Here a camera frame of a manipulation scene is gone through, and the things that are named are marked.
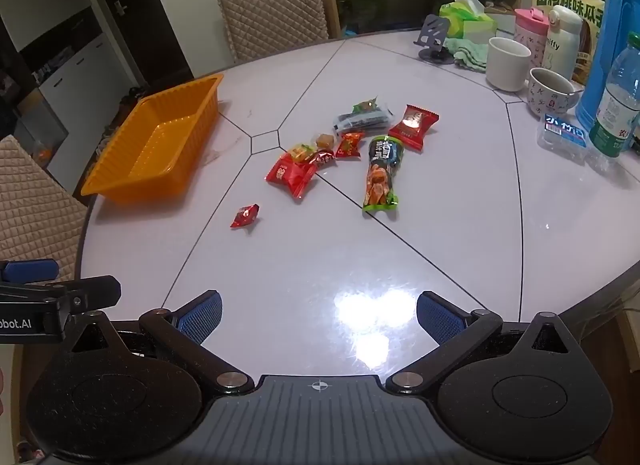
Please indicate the white thermos bottle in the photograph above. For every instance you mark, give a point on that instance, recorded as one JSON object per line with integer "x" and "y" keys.
{"x": 562, "y": 45}

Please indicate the wooden shelf unit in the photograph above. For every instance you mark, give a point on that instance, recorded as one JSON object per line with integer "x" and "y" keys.
{"x": 326, "y": 5}

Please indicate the beige quilted chair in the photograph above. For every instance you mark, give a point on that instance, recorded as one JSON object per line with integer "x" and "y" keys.
{"x": 272, "y": 10}
{"x": 30, "y": 205}

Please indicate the long green snack packet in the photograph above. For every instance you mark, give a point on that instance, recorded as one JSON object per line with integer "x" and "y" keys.
{"x": 380, "y": 180}

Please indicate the yellow candy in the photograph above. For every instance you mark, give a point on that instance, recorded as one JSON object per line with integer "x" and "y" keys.
{"x": 301, "y": 152}

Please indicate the white cabinet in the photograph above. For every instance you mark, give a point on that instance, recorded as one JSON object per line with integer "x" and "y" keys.
{"x": 65, "y": 80}

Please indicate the grey phone stand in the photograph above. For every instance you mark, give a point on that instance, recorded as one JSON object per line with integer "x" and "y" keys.
{"x": 432, "y": 32}

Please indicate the plain white cup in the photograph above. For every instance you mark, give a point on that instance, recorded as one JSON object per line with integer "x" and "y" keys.
{"x": 507, "y": 67}

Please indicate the printed white mug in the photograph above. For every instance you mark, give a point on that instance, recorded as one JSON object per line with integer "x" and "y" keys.
{"x": 547, "y": 97}

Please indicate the red cartoon snack packet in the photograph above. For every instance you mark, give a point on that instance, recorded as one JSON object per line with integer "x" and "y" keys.
{"x": 350, "y": 145}

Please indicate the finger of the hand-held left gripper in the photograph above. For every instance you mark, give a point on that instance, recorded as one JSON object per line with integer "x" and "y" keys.
{"x": 30, "y": 271}
{"x": 95, "y": 291}

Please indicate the pink tumbler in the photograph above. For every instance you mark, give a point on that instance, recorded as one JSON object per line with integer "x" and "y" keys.
{"x": 531, "y": 37}

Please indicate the light green cloth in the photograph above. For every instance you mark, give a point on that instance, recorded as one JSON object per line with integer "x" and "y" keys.
{"x": 467, "y": 52}

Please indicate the clear black snack packet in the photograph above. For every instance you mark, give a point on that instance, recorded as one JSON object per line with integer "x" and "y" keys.
{"x": 360, "y": 122}

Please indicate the orange plastic tray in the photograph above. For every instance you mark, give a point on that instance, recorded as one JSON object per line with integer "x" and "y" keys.
{"x": 150, "y": 145}

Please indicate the red packet with gold centre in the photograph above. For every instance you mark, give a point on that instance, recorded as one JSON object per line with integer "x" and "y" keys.
{"x": 412, "y": 126}

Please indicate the clear pack with blue label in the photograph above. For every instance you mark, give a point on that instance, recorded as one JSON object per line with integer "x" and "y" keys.
{"x": 562, "y": 132}

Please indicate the dark shoes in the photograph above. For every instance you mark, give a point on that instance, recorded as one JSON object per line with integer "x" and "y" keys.
{"x": 137, "y": 93}

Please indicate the green label water bottle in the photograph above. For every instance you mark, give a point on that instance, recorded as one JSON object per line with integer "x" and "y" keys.
{"x": 612, "y": 115}

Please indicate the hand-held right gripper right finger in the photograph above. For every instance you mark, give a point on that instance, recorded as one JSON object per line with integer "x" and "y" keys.
{"x": 440, "y": 317}

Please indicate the small red candy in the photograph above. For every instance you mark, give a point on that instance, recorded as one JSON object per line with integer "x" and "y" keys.
{"x": 245, "y": 216}

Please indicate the green brown candy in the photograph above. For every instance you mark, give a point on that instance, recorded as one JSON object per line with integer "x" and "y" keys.
{"x": 365, "y": 106}

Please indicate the large red snack packet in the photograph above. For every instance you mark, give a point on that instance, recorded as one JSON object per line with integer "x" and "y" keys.
{"x": 290, "y": 177}

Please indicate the dark wooden door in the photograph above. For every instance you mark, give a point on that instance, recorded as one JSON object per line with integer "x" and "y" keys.
{"x": 140, "y": 20}

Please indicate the blue plastic pitcher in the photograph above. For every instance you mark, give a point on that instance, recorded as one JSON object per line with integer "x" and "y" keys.
{"x": 617, "y": 20}

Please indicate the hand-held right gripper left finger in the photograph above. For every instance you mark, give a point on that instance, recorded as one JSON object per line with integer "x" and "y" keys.
{"x": 200, "y": 317}

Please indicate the green tissue pack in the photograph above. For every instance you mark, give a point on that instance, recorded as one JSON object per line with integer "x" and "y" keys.
{"x": 470, "y": 20}

